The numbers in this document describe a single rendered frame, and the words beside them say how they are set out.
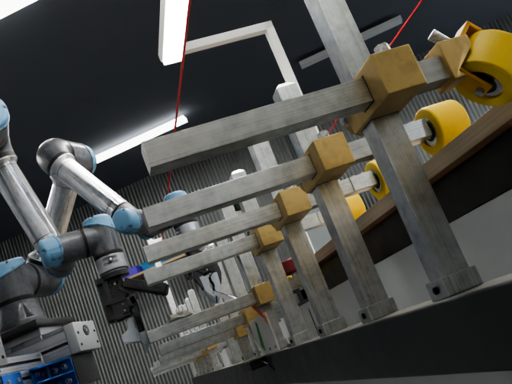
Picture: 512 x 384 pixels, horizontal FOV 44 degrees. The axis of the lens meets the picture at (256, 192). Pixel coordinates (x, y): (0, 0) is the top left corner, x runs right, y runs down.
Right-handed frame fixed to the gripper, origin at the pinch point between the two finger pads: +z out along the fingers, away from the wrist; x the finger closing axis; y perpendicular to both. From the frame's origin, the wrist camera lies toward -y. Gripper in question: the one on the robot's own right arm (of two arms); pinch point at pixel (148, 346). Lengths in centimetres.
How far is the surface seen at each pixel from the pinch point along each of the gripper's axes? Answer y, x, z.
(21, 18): 5, -258, -267
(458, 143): -49, 83, -6
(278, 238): -33.0, 30.0, -10.0
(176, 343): -8.3, -23.5, 0.6
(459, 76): -40, 102, -10
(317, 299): -31, 48, 6
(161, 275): -6.8, 26.5, -11.3
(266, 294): -31.5, 5.0, -1.3
